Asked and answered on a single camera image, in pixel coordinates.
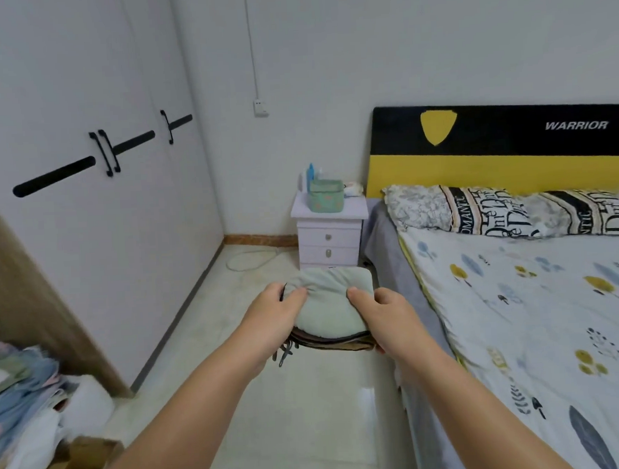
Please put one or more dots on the person's right hand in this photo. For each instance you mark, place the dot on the person's right hand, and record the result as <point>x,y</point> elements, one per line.
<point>394,323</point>

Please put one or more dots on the person's left hand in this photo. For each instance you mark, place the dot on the person's left hand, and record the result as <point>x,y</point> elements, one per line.
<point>270,324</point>

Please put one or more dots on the person's left thumb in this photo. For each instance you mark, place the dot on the person's left thumb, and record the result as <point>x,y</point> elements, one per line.
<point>297,296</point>

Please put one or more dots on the person's right thumb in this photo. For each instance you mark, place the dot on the person's right thumb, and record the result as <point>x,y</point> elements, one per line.
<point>362,297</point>

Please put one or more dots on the pale green garment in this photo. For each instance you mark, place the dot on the pale green garment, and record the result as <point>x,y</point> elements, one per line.
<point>328,300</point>

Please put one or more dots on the person's right forearm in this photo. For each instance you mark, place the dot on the person's right forearm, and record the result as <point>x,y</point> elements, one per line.
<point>479,414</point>

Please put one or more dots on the person's left forearm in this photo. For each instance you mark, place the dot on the person's left forearm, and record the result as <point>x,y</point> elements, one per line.
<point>185,424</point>

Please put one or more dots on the white nightstand drawer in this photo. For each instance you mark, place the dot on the white nightstand drawer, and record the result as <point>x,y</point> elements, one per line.
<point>329,253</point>
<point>329,236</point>

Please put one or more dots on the grey bed sheet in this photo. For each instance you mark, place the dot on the grey bed sheet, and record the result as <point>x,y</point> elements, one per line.
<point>385,243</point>

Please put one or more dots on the brown baseboard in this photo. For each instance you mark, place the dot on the brown baseboard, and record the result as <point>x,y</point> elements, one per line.
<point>260,240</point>

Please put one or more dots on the white nightstand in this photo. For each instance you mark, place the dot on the white nightstand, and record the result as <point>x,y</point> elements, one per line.
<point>329,220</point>

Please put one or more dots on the green patterned pouch bag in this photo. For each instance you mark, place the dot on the green patterned pouch bag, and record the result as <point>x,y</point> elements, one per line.
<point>326,195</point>

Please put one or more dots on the white small object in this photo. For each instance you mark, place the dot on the white small object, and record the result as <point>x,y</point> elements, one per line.
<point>353,189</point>

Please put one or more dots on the blue bottle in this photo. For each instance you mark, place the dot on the blue bottle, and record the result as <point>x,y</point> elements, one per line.
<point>310,176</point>

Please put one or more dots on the patterned pillow with lettering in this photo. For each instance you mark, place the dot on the patterned pillow with lettering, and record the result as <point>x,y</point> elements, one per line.
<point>588,212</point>
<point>463,210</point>

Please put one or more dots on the white leaf print quilt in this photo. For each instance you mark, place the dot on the white leaf print quilt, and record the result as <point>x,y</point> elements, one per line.
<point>542,323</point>

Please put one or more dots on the black and yellow headboard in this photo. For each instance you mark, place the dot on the black and yellow headboard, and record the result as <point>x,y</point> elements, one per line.
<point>496,144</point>

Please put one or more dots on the white wardrobe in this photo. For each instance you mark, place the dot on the white wardrobe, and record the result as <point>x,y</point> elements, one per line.
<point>92,243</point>

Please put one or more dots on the wooden door panel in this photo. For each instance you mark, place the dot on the wooden door panel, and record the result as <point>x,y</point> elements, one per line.
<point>39,308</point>

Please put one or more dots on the brown cardboard box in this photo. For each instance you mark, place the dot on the brown cardboard box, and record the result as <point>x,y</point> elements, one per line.
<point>88,458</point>

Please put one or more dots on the pile of mixed clothes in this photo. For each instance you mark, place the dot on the pile of mixed clothes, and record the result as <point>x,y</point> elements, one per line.
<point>23,402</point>

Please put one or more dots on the white wall socket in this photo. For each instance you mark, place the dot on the white wall socket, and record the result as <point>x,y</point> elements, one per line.
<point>260,107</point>

